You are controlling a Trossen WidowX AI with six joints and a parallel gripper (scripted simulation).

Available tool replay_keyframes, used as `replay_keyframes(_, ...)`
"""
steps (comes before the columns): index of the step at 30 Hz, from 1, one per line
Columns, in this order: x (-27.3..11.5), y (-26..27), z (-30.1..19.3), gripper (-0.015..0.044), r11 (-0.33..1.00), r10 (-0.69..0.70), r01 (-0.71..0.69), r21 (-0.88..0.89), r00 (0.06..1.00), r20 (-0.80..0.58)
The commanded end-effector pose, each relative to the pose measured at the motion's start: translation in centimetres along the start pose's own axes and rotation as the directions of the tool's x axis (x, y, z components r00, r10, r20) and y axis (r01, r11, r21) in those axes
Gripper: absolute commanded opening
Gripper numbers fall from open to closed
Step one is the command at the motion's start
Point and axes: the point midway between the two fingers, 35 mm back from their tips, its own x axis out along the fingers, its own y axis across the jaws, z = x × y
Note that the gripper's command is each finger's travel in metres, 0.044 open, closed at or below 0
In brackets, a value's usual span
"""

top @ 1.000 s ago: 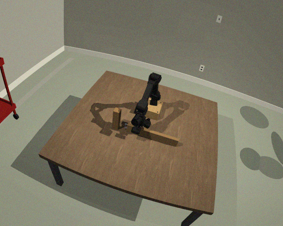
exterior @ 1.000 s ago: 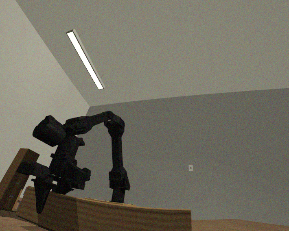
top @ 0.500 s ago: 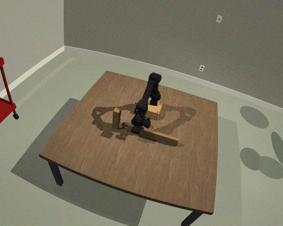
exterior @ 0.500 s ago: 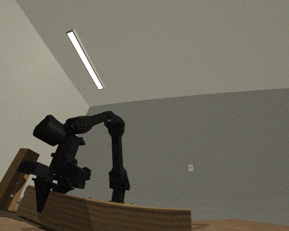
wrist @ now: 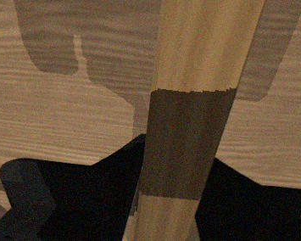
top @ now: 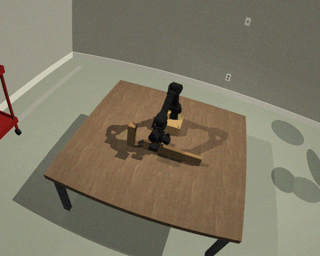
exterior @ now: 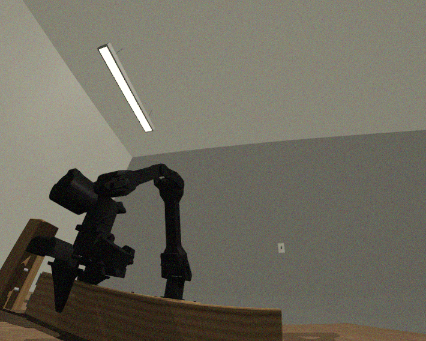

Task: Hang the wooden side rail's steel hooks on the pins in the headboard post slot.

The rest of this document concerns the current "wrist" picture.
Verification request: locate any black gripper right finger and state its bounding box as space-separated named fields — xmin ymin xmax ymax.
xmin=195 ymin=158 xmax=301 ymax=241

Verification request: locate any brown wooden rail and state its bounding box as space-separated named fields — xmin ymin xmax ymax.
xmin=134 ymin=0 xmax=267 ymax=241

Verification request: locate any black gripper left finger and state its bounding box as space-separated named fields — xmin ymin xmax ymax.
xmin=0 ymin=134 xmax=146 ymax=241

